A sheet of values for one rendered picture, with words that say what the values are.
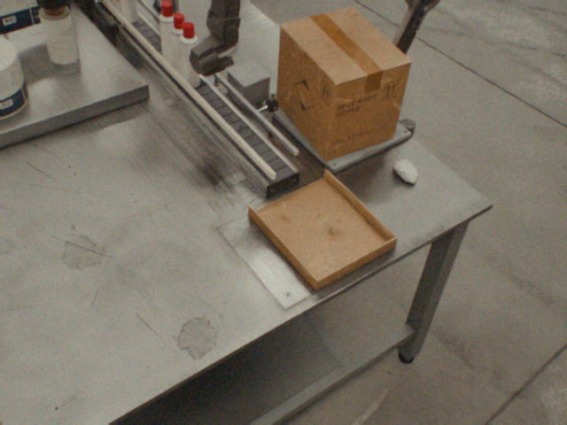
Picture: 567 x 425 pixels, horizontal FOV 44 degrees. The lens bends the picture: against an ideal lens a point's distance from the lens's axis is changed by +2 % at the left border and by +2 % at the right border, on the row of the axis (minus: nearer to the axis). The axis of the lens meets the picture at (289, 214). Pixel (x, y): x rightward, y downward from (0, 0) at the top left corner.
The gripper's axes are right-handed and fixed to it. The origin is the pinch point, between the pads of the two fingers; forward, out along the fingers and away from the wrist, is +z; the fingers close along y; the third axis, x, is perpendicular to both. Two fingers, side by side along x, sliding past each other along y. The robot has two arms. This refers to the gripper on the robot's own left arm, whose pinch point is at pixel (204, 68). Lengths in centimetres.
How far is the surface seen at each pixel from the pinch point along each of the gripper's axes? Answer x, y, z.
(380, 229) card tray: 60, -11, -34
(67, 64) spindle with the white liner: -18.5, 29.6, 22.9
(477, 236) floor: 98, -105, 45
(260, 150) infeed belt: 28.3, 0.0, -11.9
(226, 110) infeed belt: 13.2, -1.3, 1.0
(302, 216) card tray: 49, 2, -24
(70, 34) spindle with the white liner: -24.7, 26.8, 16.3
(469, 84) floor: 38, -181, 97
